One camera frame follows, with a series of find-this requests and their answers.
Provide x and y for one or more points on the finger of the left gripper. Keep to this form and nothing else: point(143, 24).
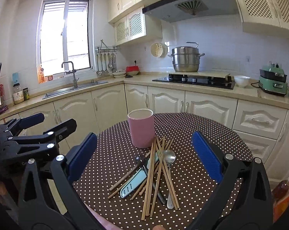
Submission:
point(16, 126)
point(60, 130)

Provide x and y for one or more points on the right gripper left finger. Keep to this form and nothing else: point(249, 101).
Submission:
point(37, 209)

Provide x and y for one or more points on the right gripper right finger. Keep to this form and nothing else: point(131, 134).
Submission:
point(242, 198)

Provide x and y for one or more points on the glass jar with label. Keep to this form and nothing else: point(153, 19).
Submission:
point(18, 95)

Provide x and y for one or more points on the orange plastic bag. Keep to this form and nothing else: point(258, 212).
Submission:
point(280, 195)

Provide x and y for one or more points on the steel sink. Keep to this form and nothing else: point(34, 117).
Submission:
point(70, 89)

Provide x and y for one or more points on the lower cream cabinets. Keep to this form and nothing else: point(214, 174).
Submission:
point(260, 119)

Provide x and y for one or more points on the cream cabinets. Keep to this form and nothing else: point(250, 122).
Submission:
point(260, 119)
point(270, 17)

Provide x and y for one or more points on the pink utensil cup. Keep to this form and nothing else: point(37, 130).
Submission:
point(141, 125)

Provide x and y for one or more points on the metal spoon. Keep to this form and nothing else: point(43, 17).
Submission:
point(170, 158)

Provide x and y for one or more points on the hanging utensil rack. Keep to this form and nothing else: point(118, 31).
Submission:
point(105, 58)

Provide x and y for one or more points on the knife with teal sheath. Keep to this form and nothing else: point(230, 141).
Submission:
point(136, 180)

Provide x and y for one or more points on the window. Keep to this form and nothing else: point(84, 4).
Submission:
point(63, 37)

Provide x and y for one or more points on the red container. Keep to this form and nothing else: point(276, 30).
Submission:
point(132, 70)

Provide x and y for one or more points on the white bowl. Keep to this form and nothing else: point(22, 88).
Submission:
point(242, 81)

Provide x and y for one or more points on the black gas stove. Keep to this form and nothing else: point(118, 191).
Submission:
point(226, 82)

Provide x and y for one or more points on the green electric cooker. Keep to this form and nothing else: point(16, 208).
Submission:
point(272, 79)

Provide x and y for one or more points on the round white strainer plate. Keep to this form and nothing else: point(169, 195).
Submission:
point(159, 50)

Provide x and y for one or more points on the stainless steel steamer pot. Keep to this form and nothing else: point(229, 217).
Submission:
point(186, 58)

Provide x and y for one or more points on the range hood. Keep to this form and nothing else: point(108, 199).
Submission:
point(177, 10)

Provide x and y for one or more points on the upper cream cabinets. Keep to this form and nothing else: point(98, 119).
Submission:
point(270, 17)

